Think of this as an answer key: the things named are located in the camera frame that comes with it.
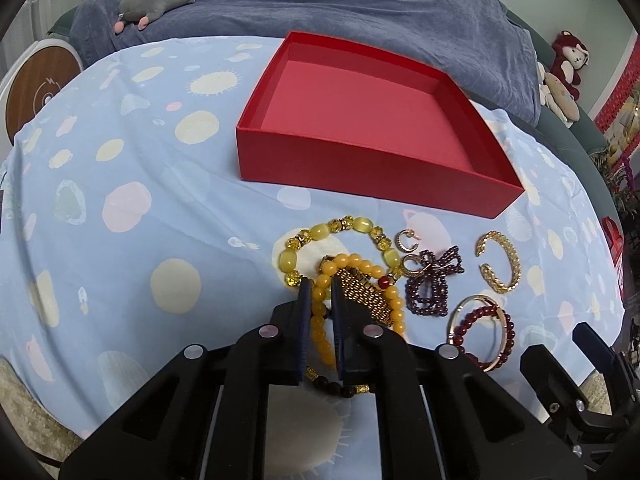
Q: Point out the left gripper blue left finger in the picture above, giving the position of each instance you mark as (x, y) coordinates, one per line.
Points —
(303, 314)

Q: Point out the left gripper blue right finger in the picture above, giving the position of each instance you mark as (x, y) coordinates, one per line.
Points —
(340, 325)

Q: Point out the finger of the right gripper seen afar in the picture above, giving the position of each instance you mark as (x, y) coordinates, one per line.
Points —
(593, 347)

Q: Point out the gold metal watch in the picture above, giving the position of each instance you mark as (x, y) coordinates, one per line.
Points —
(359, 287)

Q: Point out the gold hoop earring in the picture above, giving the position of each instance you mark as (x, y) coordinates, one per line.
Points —
(413, 265)
(407, 241)

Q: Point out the gold chain cuff bangle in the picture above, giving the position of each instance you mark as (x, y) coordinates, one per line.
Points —
(488, 273)

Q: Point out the thin gold bangle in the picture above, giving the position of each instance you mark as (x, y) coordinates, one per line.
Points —
(457, 329)

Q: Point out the red gift bag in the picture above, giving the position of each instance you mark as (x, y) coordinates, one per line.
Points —
(615, 241)

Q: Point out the light blue patterned cloth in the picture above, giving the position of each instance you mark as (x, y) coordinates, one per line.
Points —
(148, 293)

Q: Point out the red cardboard box tray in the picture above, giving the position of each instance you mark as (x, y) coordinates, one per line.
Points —
(332, 114)

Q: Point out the green sofa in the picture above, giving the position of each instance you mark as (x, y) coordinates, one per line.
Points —
(580, 146)

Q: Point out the beige plush toy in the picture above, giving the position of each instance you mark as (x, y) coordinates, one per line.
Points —
(555, 96)

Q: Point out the red monkey plush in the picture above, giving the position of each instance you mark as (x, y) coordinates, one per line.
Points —
(571, 56)

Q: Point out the dark blue blanket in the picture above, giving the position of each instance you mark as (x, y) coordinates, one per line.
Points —
(473, 41)

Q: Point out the round wooden white device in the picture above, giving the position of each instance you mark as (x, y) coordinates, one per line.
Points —
(37, 76)

